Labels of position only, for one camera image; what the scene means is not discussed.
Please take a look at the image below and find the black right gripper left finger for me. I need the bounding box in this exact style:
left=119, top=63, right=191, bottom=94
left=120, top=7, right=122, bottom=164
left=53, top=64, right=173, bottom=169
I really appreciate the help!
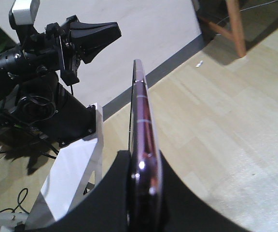
left=47, top=150, right=130, bottom=232

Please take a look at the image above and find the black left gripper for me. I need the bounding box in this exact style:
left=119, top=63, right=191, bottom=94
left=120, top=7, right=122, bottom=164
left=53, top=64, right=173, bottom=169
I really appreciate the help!
left=23, top=15, right=122, bottom=85

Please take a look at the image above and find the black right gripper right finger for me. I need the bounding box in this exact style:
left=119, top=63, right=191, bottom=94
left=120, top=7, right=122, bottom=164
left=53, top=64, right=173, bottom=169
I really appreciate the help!
left=158, top=151, right=248, bottom=232

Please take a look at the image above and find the black smartphone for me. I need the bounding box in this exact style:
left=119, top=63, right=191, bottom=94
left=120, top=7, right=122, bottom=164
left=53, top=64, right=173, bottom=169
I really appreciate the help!
left=128, top=59, right=163, bottom=232

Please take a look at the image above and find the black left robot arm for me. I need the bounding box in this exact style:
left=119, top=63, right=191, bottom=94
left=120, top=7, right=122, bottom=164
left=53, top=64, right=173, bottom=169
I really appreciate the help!
left=0, top=14, right=122, bottom=147

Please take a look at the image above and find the wooden desk left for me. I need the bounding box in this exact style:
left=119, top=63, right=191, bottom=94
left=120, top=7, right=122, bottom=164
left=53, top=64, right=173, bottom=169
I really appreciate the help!
left=196, top=0, right=278, bottom=57

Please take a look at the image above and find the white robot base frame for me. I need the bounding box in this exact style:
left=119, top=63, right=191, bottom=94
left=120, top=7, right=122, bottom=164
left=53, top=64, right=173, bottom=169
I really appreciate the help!
left=0, top=103, right=104, bottom=232

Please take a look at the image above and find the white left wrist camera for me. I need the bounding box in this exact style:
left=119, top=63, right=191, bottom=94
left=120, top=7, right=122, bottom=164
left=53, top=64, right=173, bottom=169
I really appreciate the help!
left=9, top=0, right=40, bottom=29

